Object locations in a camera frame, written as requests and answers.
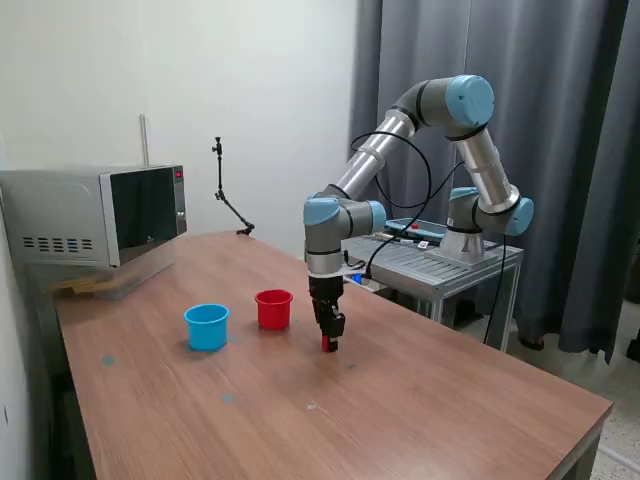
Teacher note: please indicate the silver microwave oven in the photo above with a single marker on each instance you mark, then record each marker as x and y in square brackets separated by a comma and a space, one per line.
[60, 210]

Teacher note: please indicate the white wall pole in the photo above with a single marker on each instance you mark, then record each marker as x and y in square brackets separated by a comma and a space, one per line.
[145, 140]

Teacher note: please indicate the blue plastic bin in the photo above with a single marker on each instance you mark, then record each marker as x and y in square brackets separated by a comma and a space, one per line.
[205, 332]

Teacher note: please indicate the red plastic bin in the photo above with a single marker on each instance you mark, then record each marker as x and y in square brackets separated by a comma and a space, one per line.
[274, 315]

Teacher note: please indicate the dark shoe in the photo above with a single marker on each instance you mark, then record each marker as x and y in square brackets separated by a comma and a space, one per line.
[531, 343]

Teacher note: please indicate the robot teach pendant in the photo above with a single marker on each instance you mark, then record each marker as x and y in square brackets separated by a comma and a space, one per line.
[425, 230]

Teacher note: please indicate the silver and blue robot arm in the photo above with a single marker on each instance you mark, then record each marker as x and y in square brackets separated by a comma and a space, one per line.
[370, 165]

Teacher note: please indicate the small white QR tag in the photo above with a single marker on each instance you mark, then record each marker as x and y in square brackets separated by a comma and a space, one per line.
[424, 245]

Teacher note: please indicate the grey curtain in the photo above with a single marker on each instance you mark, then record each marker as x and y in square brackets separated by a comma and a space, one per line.
[550, 75]

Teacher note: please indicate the grey round table sticker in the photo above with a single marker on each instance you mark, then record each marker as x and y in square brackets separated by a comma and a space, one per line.
[353, 366]
[106, 359]
[312, 406]
[227, 398]

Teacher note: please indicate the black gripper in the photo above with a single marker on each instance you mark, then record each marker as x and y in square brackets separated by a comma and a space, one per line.
[326, 289]

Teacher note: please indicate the red cube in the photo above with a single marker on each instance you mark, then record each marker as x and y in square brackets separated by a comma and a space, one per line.
[325, 344]

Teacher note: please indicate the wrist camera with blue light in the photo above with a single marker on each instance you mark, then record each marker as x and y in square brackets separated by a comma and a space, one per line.
[356, 277]

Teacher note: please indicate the dark floor object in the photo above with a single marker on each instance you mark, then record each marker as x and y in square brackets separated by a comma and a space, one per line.
[634, 347]

